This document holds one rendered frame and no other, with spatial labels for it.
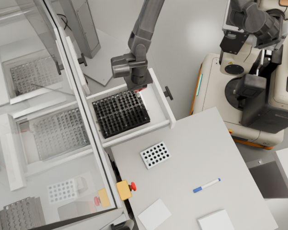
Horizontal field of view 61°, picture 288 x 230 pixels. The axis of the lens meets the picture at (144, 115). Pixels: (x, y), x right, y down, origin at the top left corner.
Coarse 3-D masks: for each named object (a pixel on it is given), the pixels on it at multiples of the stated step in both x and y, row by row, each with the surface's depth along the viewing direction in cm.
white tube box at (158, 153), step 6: (156, 144) 117; (162, 144) 119; (150, 150) 120; (156, 150) 116; (162, 150) 116; (144, 156) 115; (150, 156) 119; (156, 156) 115; (162, 156) 115; (168, 156) 118; (144, 162) 117; (150, 162) 114; (156, 162) 114
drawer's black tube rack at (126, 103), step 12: (120, 96) 114; (132, 96) 114; (96, 108) 116; (108, 108) 115; (120, 108) 112; (132, 108) 112; (108, 120) 114; (120, 120) 110; (132, 120) 111; (144, 120) 113; (108, 132) 109; (120, 132) 112
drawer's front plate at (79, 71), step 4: (68, 40) 121; (68, 44) 120; (72, 44) 125; (72, 48) 120; (72, 52) 119; (72, 56) 118; (76, 56) 123; (76, 60) 117; (76, 64) 117; (76, 68) 116; (80, 68) 119; (80, 72) 115; (80, 76) 115; (80, 80) 114; (84, 80) 114; (84, 84) 113; (84, 88) 116; (88, 88) 124; (88, 92) 121
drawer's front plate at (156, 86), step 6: (150, 72) 115; (156, 78) 114; (156, 84) 113; (156, 90) 116; (156, 96) 121; (162, 96) 111; (162, 102) 112; (162, 108) 117; (168, 108) 109; (168, 114) 109; (174, 120) 107
